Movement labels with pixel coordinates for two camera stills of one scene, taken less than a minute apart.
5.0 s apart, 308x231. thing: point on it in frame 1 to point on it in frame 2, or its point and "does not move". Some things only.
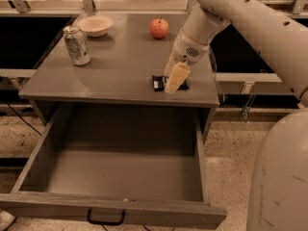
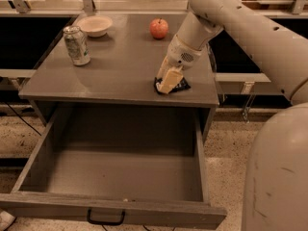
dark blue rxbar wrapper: (159, 83) does not move
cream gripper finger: (170, 64) to (164, 68)
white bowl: (95, 25) does not move
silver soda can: (78, 44) does not move
